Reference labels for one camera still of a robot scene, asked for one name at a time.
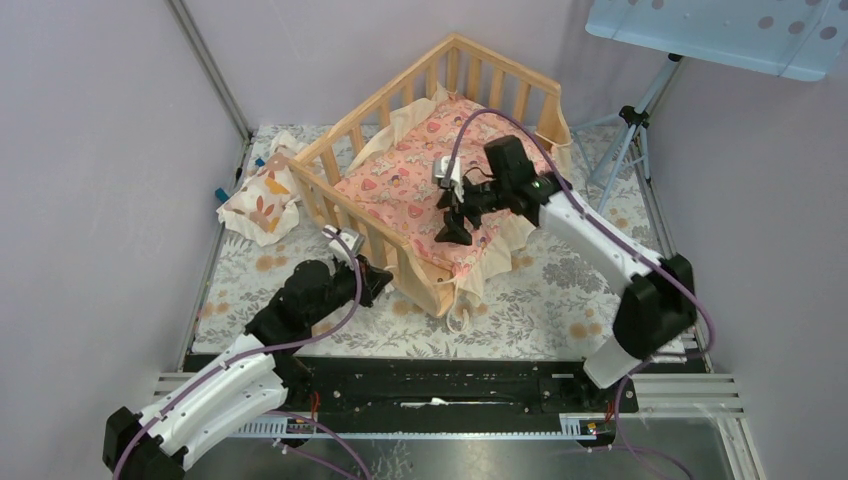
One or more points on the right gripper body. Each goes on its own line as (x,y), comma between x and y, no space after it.
(471,202)

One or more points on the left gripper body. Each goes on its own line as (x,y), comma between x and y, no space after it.
(350,282)

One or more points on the pink patterned bed cushion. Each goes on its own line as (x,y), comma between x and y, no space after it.
(391,179)

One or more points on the wooden pet bed frame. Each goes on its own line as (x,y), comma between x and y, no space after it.
(459,66)

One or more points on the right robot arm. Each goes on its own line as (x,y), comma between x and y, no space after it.
(657,300)

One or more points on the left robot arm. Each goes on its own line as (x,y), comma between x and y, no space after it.
(256,373)

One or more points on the black tripod stand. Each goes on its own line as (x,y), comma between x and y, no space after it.
(629,148)

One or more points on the floral small pillow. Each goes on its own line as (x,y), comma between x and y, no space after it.
(269,228)

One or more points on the blue toy item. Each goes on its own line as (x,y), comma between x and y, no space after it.
(245,179)

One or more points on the grey diagonal pole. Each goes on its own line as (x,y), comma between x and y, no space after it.
(205,58)

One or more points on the light blue perforated panel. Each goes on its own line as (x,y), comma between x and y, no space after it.
(795,39)

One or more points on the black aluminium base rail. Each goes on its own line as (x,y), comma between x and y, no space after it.
(419,396)

